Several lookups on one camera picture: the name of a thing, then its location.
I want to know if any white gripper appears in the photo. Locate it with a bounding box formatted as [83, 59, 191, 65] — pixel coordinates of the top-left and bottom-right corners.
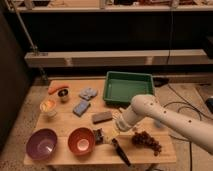
[105, 106, 138, 142]

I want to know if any orange bowl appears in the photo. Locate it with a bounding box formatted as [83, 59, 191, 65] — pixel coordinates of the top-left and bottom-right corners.
[68, 127, 95, 156]

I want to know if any purple bowl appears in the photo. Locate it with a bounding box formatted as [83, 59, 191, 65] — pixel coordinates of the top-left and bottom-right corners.
[26, 129, 57, 160]

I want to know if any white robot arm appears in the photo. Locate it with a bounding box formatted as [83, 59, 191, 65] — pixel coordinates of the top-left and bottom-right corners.
[105, 94, 213, 155]

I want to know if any green plastic tray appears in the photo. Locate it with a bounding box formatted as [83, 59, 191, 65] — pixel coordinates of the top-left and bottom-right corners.
[103, 71, 155, 105]

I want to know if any small dark toy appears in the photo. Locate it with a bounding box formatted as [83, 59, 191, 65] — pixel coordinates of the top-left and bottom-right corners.
[93, 129, 105, 145]

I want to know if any brown rectangular block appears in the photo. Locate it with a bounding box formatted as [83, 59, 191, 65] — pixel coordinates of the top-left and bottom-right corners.
[92, 111, 113, 124]

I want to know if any bunch of dark grapes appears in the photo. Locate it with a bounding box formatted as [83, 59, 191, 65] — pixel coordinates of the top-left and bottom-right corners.
[132, 131, 162, 156]

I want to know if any wooden table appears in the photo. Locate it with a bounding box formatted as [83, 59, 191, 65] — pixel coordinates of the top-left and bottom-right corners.
[24, 79, 176, 166]

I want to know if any blue sponge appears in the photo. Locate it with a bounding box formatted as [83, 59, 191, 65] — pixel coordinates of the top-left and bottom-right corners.
[73, 100, 90, 117]

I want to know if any light blue cloth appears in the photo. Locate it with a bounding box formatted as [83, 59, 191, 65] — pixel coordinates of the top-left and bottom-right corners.
[79, 87, 98, 101]

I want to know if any small metal cup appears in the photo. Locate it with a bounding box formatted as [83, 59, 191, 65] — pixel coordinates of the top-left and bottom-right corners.
[58, 89, 69, 103]

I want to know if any clear glass cup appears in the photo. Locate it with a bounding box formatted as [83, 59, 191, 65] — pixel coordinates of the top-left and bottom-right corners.
[40, 99, 57, 117]

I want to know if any orange carrot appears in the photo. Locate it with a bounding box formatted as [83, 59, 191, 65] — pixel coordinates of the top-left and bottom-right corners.
[48, 85, 69, 95]

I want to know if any wooden shelf rack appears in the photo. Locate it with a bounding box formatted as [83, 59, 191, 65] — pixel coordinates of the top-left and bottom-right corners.
[4, 0, 213, 68]

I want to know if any black handled knife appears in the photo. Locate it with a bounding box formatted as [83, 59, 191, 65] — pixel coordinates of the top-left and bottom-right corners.
[112, 138, 131, 167]

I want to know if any black floor cable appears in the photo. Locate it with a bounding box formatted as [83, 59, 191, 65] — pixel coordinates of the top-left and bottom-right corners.
[162, 83, 213, 171]

